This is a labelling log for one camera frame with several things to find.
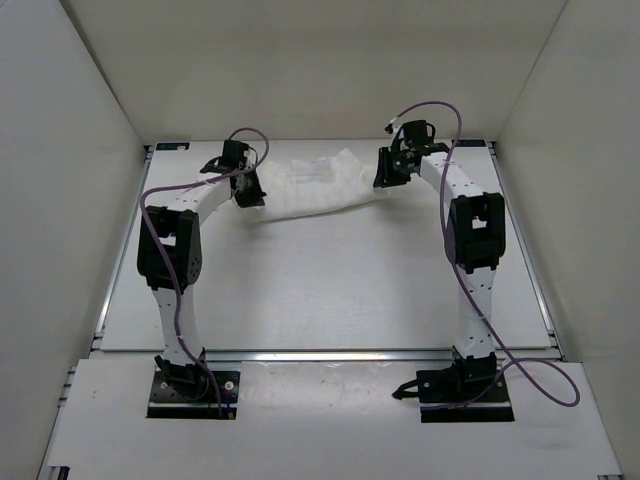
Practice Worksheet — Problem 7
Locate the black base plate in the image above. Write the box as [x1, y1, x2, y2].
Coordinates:
[416, 369, 515, 424]
[146, 367, 241, 421]

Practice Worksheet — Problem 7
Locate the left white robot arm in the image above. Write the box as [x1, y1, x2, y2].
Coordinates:
[136, 139, 266, 401]

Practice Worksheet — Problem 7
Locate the right blue corner label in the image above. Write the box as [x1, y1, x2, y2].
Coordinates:
[456, 139, 487, 148]

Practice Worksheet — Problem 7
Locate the blue corner label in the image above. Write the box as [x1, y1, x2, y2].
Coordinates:
[456, 139, 487, 148]
[155, 142, 191, 151]

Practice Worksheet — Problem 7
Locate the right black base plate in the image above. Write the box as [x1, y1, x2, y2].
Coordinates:
[416, 369, 515, 424]

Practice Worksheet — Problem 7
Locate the white pleated skirt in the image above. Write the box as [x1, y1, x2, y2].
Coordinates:
[234, 148, 392, 223]

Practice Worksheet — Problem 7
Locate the aluminium rail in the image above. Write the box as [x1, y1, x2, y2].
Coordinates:
[89, 347, 481, 367]

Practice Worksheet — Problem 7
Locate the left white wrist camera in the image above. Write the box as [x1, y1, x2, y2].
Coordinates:
[241, 146, 259, 169]

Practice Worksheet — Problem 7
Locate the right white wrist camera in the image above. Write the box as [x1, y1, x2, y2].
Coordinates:
[384, 118, 404, 149]

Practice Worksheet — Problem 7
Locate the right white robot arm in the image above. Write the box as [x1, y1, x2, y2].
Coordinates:
[373, 120, 506, 408]

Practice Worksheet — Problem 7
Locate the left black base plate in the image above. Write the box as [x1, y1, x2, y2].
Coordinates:
[146, 367, 241, 421]

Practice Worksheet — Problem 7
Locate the left blue corner label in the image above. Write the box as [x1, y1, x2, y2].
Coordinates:
[155, 142, 191, 151]

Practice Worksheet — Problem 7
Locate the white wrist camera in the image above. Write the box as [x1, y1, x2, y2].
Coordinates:
[241, 146, 259, 169]
[384, 118, 404, 149]

